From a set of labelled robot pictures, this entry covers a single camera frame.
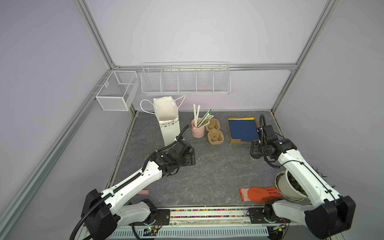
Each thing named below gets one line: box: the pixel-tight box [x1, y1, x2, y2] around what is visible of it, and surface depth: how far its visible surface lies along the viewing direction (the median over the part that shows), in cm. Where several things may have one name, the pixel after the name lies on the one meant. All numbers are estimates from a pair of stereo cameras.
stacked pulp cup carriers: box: [205, 118, 225, 145], surface depth 104 cm
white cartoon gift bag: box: [153, 95, 180, 147], surface depth 95 cm
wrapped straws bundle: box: [193, 103, 214, 128], surface depth 101 cm
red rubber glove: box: [238, 186, 283, 204], surface depth 81 cm
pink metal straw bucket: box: [191, 117, 205, 139], surface depth 103 cm
